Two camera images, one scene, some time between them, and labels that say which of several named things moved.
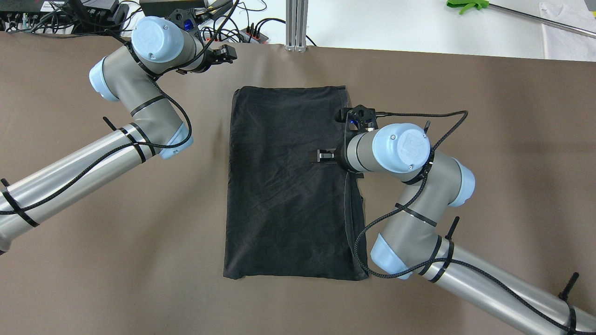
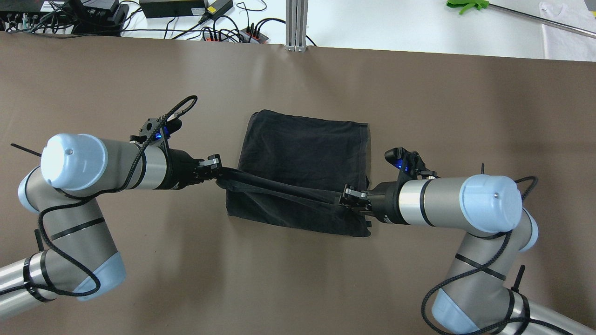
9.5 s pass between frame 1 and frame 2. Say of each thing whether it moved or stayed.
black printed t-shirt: moved
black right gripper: moved
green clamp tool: stayed
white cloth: stayed
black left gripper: moved
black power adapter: stayed
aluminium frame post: stayed
